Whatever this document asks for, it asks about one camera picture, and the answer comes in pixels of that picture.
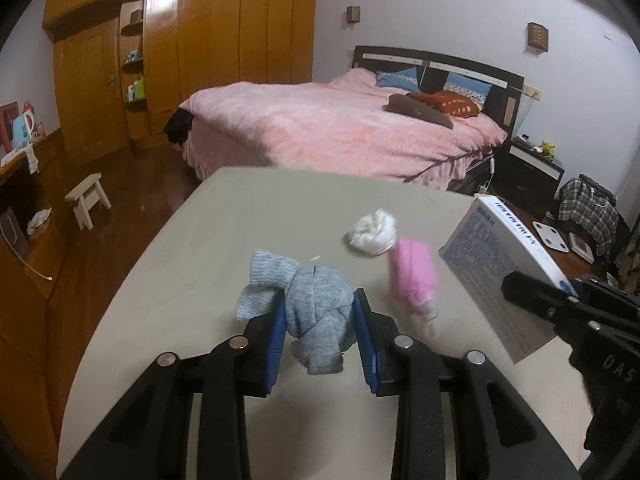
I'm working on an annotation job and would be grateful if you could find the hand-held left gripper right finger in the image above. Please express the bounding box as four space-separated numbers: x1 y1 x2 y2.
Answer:
353 288 581 480

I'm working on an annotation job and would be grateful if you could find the blue white toy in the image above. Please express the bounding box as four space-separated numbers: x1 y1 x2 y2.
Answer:
12 102 39 147

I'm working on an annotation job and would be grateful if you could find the black nightstand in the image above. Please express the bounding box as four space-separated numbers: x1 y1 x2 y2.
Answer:
504 137 565 217

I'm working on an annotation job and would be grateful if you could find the black bed headboard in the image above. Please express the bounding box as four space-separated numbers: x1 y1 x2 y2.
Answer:
352 44 525 139

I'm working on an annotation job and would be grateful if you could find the bed with pink cover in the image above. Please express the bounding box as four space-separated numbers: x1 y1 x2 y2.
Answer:
178 69 509 184

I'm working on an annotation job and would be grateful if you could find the wooden sideboard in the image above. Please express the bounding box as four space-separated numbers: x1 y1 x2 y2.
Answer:
0 127 73 341

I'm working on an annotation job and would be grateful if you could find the white wooden stool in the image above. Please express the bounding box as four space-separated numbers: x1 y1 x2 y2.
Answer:
64 173 112 231

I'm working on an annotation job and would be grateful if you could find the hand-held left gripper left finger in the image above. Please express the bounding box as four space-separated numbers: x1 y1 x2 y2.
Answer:
57 296 288 480

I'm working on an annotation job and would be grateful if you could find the crumpled white paper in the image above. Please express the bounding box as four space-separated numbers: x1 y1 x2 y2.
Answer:
27 208 53 235

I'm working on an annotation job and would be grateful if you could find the black cloth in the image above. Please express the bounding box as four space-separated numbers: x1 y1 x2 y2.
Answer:
164 108 195 149

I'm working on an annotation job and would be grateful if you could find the red patterned pillow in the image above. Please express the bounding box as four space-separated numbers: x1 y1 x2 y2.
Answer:
407 90 484 119

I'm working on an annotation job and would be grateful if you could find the grey sock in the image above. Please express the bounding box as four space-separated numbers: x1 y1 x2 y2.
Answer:
235 248 357 376

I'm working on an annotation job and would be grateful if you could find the brown cushion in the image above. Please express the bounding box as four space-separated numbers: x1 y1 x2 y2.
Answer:
385 93 455 129

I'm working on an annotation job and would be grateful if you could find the blue zigzag pillow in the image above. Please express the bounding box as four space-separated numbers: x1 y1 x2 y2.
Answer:
443 72 492 106

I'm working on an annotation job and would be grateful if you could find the white blue-printed box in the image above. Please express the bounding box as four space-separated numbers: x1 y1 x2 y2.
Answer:
438 195 581 365

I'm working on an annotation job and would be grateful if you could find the red white bathroom scale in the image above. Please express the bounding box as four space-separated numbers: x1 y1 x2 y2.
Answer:
569 232 596 264

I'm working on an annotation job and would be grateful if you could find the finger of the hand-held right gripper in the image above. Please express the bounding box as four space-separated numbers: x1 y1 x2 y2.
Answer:
501 270 581 324

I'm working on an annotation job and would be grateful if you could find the plaid bag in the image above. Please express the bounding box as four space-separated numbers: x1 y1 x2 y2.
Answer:
557 174 621 257

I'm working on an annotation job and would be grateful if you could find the red box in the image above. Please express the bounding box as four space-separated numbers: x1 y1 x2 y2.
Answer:
0 101 20 154

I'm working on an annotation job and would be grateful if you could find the wooden wardrobe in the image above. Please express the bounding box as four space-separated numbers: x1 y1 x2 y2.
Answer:
42 0 319 162

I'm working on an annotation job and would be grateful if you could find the pink sock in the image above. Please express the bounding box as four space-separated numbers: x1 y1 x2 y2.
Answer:
388 238 440 339

